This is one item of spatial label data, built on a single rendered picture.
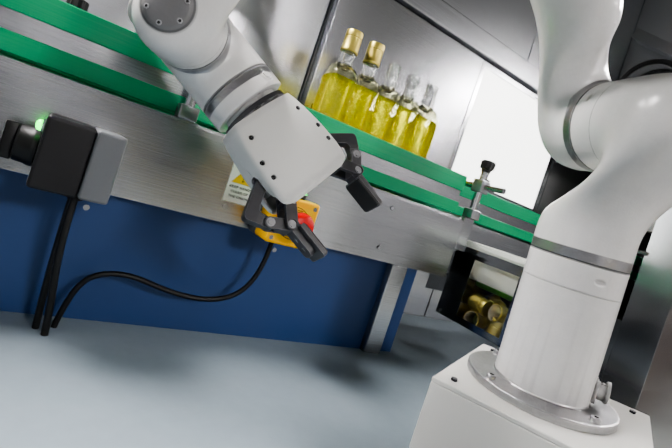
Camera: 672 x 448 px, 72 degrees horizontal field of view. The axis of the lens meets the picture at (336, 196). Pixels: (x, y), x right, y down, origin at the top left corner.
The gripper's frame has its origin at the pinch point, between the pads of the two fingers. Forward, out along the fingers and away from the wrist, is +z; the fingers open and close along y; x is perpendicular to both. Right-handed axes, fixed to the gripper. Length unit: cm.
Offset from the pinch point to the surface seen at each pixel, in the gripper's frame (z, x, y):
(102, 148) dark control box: -23.0, -9.7, 12.3
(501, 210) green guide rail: 29, -38, -61
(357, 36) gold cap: -23, -21, -42
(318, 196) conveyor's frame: -3.6, -21.9, -12.6
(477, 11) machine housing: -15, -31, -94
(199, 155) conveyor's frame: -18.6, -18.0, 0.6
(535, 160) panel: 31, -49, -99
